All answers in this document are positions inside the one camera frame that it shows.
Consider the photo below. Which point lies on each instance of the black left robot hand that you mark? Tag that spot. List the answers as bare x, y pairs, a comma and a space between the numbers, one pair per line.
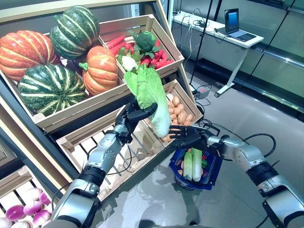
133, 115

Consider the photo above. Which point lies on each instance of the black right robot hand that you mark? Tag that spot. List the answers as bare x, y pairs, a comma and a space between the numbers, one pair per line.
194, 137

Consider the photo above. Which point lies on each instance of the large napa cabbage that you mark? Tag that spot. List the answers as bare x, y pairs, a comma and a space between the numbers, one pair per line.
147, 90

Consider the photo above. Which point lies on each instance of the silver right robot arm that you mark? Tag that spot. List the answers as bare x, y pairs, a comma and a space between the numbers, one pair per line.
249, 154

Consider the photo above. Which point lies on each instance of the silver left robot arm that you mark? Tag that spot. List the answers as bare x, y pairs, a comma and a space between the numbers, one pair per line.
107, 152

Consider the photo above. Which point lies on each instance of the blue plastic shopping basket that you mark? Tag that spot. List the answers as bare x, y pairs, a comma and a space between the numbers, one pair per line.
213, 166

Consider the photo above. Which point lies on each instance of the brown potato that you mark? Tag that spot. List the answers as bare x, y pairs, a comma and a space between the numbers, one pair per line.
170, 104
181, 117
179, 109
189, 117
175, 101

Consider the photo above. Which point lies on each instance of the small red vegetable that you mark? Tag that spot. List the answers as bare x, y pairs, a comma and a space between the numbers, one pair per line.
203, 157

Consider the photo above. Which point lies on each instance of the small napa cabbage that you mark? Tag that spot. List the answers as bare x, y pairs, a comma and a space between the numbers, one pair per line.
187, 164
197, 164

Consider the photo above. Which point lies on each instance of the small green vegetable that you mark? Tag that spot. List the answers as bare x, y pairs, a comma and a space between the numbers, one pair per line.
204, 163

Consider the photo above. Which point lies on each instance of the small orange round vegetable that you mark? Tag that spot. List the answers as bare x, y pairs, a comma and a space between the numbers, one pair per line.
179, 172

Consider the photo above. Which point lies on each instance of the small wooden crate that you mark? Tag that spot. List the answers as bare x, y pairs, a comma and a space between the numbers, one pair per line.
168, 45
187, 97

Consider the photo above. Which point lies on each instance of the grey box red button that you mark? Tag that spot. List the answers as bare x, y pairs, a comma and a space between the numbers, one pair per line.
202, 92

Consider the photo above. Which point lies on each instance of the wide wooden crate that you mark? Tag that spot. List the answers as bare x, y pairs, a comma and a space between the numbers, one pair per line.
83, 111
83, 129

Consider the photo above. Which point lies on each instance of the white cauliflower with leaves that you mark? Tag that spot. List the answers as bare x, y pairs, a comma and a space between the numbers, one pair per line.
129, 63

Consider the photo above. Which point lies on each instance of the small orange pumpkin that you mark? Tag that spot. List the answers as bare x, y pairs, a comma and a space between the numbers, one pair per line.
101, 70

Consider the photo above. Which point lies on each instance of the green broccoli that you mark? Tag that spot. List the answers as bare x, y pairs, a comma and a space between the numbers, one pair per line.
146, 41

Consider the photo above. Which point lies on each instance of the green striped pumpkin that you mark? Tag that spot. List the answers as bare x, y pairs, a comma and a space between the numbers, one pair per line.
51, 89
74, 32

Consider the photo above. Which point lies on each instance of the white desk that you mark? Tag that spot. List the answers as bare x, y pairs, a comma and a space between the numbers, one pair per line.
223, 51

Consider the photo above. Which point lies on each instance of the thin black tripod pole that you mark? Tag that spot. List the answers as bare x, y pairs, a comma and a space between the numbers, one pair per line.
201, 39

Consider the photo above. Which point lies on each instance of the purple white onion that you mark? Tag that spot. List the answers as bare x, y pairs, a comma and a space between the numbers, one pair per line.
33, 193
4, 223
22, 224
33, 207
45, 198
15, 212
41, 217

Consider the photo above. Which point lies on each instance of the large orange striped pumpkin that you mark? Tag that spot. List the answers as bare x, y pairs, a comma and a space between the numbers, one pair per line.
26, 54

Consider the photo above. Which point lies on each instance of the grey open laptop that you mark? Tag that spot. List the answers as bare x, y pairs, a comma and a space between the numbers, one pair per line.
231, 20

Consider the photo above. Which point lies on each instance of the low wooden crate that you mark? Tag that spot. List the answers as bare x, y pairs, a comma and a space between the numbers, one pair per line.
14, 181

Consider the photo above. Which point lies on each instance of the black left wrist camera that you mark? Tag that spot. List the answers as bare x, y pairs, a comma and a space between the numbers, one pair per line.
127, 138

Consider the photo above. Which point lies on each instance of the wooden display stand black frame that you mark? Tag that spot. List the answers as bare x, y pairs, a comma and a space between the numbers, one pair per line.
35, 137

